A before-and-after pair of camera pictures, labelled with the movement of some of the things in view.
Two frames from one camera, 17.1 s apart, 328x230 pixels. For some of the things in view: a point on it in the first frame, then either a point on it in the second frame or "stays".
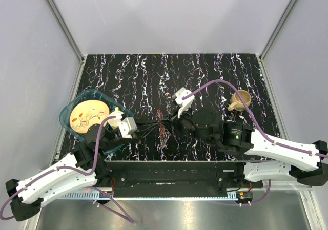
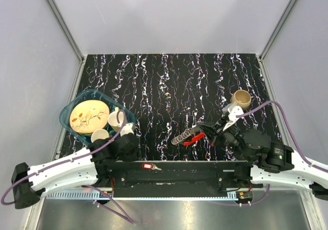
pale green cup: (114, 122) stays
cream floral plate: (87, 112) stays
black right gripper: (175, 127) to (210, 129)
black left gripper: (138, 134) to (134, 157)
